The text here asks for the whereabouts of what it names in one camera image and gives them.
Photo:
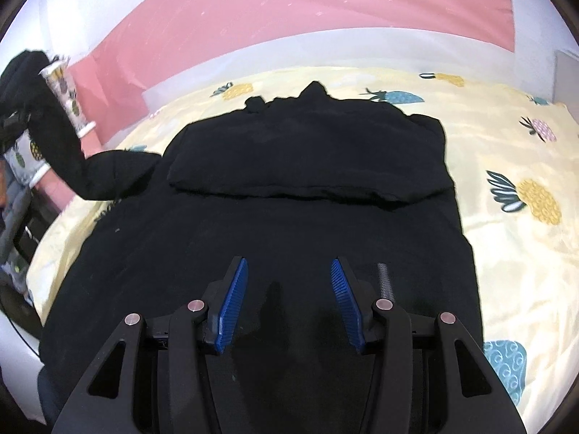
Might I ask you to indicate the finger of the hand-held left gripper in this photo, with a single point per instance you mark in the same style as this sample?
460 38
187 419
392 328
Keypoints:
12 123

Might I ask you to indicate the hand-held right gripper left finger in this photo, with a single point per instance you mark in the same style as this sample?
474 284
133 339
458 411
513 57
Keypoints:
230 300

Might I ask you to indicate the black large jacket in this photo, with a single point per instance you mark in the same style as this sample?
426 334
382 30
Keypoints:
294 153

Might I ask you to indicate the yellow pineapple print bed sheet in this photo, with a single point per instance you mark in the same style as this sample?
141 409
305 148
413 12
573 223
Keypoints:
520 257

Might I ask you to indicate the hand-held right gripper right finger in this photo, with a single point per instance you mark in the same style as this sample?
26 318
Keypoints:
346 300

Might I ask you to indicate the pineapple print hanging organizer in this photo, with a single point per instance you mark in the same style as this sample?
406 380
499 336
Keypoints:
68 95

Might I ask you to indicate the white headboard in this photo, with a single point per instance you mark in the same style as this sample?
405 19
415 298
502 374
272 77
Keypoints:
567 77

